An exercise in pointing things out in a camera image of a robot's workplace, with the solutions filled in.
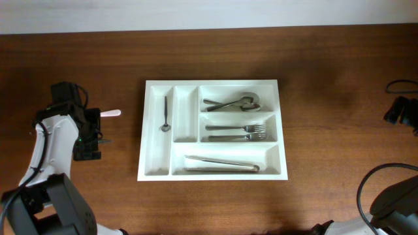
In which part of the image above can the pink plastic knife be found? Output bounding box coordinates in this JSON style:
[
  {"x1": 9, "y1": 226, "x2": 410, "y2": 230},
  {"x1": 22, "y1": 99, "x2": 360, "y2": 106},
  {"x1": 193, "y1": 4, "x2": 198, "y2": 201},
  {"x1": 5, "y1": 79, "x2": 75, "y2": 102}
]
[{"x1": 101, "y1": 109, "x2": 121, "y2": 118}]

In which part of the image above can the metal fork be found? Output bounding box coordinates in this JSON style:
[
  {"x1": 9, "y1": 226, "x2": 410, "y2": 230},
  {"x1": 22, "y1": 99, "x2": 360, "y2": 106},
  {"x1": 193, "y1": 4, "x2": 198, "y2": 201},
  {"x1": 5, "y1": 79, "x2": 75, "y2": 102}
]
[
  {"x1": 205, "y1": 125, "x2": 266, "y2": 133},
  {"x1": 208, "y1": 133, "x2": 269, "y2": 142}
]

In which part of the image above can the large metal spoon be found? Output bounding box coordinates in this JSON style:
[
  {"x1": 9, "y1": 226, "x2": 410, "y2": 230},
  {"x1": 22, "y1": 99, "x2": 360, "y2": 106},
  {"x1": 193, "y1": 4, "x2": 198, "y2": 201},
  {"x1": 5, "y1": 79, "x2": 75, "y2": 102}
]
[
  {"x1": 203, "y1": 99, "x2": 261, "y2": 112},
  {"x1": 205, "y1": 92, "x2": 259, "y2": 112}
]

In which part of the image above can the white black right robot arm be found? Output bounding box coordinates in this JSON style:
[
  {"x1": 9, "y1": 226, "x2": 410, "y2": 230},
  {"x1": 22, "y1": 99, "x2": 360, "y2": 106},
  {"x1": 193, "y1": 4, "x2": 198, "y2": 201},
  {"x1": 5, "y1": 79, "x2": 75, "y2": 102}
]
[{"x1": 308, "y1": 163, "x2": 417, "y2": 235}]

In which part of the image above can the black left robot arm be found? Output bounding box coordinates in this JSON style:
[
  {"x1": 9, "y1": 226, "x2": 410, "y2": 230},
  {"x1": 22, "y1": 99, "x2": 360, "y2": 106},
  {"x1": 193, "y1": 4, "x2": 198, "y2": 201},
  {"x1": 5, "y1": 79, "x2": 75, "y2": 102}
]
[{"x1": 1, "y1": 82, "x2": 126, "y2": 235}]

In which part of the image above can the white plastic cutlery tray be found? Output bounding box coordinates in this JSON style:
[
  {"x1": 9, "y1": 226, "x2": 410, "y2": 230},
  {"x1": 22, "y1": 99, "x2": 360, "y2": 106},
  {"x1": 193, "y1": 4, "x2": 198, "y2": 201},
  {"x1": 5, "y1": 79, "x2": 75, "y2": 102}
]
[{"x1": 137, "y1": 80, "x2": 288, "y2": 181}]

